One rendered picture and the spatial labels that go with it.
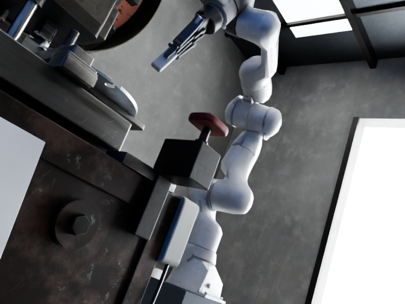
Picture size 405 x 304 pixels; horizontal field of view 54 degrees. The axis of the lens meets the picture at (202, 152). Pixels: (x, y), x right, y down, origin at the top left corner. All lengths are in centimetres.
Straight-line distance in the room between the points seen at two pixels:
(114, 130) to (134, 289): 29
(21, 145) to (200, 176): 29
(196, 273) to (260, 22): 78
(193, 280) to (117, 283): 59
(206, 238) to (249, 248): 449
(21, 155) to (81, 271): 22
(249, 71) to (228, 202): 44
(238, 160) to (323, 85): 516
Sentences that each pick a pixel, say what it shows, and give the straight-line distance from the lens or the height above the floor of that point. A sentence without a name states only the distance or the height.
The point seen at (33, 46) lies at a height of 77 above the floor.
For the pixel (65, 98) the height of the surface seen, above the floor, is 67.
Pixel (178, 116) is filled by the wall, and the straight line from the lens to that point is 584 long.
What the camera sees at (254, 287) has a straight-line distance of 564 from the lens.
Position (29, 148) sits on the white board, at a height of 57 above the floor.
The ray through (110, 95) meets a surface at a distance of 89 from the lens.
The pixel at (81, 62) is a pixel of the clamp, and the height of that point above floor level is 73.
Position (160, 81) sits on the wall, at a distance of 561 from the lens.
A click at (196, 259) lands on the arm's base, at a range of 132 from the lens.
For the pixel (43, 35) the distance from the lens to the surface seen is 90.
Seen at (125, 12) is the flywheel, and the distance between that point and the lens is 149.
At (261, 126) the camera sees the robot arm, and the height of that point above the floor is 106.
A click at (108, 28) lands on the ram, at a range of 95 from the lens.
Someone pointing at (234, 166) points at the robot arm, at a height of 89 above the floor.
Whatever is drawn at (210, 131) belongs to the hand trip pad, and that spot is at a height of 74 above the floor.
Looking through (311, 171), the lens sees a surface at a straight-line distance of 580.
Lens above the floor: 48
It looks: 17 degrees up
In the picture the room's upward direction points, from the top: 21 degrees clockwise
